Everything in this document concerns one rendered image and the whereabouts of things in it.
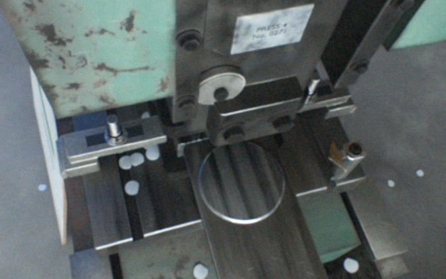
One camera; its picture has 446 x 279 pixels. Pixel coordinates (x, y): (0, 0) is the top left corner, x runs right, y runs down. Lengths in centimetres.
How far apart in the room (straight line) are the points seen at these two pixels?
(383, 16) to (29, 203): 128
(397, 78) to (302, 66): 138
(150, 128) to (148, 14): 43
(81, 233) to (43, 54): 53
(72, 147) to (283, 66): 36
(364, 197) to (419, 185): 85
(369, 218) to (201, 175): 33
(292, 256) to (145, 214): 23
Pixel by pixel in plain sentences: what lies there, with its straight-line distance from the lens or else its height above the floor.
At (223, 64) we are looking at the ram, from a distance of 44.
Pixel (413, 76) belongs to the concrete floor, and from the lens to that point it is 190.
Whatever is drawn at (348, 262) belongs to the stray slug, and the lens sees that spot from 80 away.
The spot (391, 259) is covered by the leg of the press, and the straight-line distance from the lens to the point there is 86.
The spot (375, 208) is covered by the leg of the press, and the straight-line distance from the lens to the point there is 85.
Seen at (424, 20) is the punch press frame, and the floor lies 110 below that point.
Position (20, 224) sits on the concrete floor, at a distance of 150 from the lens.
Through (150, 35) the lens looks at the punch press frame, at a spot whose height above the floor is 114.
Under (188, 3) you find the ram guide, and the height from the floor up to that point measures 116.
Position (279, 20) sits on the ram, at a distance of 41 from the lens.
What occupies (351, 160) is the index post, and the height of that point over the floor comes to 79.
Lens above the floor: 138
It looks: 62 degrees down
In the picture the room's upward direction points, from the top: 11 degrees clockwise
